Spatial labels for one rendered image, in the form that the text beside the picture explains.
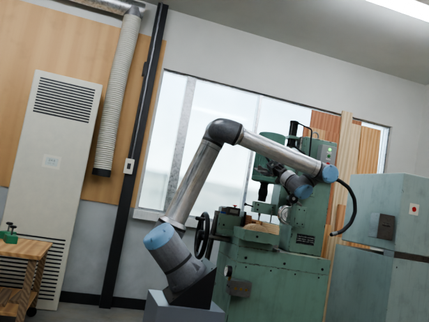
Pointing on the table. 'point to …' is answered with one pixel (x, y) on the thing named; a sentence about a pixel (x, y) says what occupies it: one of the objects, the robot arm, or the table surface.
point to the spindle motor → (265, 158)
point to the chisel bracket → (262, 208)
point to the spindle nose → (263, 191)
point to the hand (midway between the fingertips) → (263, 161)
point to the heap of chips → (255, 227)
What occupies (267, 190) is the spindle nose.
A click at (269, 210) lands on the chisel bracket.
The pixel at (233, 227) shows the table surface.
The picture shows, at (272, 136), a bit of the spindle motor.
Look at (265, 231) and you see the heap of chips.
